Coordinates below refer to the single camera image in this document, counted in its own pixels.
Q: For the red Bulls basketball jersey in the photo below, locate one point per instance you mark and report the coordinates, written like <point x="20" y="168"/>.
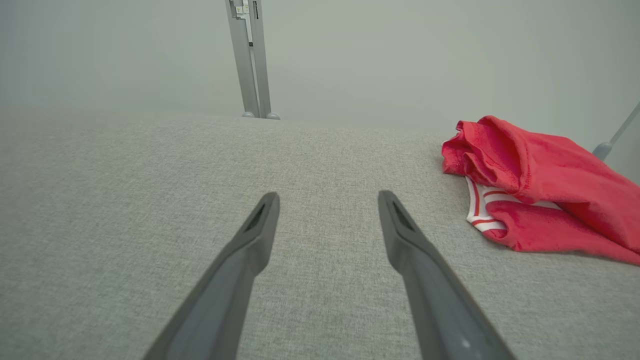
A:
<point x="560" y="190"/>

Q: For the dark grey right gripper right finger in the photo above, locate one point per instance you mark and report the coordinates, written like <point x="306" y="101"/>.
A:
<point x="440" y="310"/>

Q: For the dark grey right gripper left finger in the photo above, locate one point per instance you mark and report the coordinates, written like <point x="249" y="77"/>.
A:
<point x="225" y="295"/>

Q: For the grey metal partition post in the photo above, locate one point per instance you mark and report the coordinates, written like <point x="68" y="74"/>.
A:
<point x="250" y="65"/>
<point x="607" y="146"/>

